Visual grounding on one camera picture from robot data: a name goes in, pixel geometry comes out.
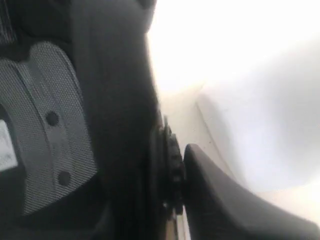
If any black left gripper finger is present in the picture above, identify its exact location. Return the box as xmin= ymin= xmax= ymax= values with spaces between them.
xmin=184 ymin=144 xmax=320 ymax=240

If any black helmet with tinted visor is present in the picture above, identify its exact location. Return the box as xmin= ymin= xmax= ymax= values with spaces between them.
xmin=0 ymin=0 xmax=187 ymax=240

